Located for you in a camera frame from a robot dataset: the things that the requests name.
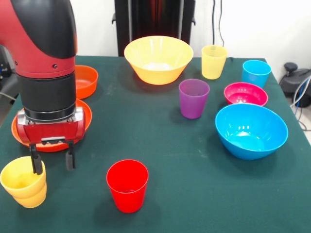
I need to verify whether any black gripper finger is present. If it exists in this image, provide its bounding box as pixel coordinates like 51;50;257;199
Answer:
29;143;44;175
65;141;76;170

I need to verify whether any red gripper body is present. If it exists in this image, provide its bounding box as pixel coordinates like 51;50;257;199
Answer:
16;109;86;146

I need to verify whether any orange-yellow cup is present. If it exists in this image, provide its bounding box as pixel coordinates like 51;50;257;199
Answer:
12;182;47;209

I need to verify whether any red cup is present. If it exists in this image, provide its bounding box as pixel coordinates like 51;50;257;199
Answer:
106;159;149;214

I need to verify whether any large shallow orange bowl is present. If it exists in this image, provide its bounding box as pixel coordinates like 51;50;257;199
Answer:
11;98;93;153

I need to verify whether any small orange bowl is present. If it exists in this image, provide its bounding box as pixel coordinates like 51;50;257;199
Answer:
75;65;99;100

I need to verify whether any grey stand base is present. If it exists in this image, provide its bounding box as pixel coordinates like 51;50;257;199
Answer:
0;67;19;100

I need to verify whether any black equipment rack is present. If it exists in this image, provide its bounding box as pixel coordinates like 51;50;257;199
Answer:
0;45;11;82

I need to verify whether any dark green table cloth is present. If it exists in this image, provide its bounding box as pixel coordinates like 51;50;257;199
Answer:
0;55;311;233

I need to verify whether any large yellow bowl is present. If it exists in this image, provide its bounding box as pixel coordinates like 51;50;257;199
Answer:
123;35;194;85

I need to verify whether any purple cup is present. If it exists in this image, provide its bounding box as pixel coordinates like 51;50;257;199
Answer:
179;79;210;119

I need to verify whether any translucent yellow cup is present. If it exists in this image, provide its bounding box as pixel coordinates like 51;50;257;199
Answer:
201;45;228;80

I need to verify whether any large blue bowl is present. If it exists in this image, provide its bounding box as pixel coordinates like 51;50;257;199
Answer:
214;103;289;161

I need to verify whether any pink bowl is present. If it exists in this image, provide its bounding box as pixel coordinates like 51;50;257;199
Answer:
224;82;269;107

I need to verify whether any blue cup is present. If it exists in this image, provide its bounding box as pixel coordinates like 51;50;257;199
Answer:
242;60;272;88

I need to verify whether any black stand base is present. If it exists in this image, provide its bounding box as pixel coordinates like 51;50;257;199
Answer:
279;62;311;109

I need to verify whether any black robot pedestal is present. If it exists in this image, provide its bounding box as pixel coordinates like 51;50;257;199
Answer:
112;0;196;57

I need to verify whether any black hanging cable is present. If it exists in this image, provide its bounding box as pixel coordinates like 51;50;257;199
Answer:
210;0;225;47

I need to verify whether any blue cable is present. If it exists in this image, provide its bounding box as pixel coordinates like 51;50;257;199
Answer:
290;75;311;132

